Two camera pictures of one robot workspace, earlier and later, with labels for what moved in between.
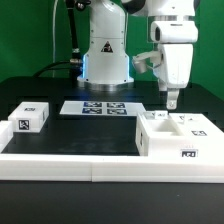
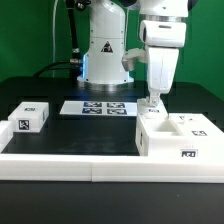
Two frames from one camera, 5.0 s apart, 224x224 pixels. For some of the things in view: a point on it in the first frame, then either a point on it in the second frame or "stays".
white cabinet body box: (177, 135) stays
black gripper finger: (172, 95) -> (155, 100)
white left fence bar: (6, 133) stays
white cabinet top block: (28, 117) stays
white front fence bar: (99, 168) stays
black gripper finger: (162, 86) -> (149, 98)
